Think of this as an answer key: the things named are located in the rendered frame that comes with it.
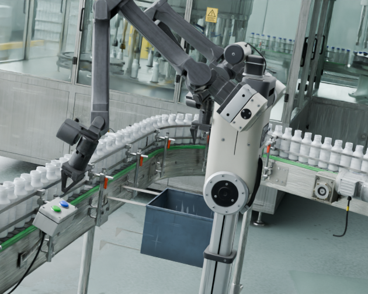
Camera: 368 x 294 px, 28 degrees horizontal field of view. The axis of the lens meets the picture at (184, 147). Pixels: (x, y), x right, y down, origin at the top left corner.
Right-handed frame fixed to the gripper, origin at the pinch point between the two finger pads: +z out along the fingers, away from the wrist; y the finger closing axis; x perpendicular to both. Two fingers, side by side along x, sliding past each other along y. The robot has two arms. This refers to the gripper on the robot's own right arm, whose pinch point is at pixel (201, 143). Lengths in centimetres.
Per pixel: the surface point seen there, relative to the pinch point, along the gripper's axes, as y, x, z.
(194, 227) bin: -5.8, 15.5, 32.2
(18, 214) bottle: 38, 87, 16
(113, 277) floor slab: 73, -112, 122
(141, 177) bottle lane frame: 38, -39, 32
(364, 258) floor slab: -77, -261, 124
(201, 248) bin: -9.8, 15.5, 40.6
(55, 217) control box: 21, 94, 11
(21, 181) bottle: 38, 86, 5
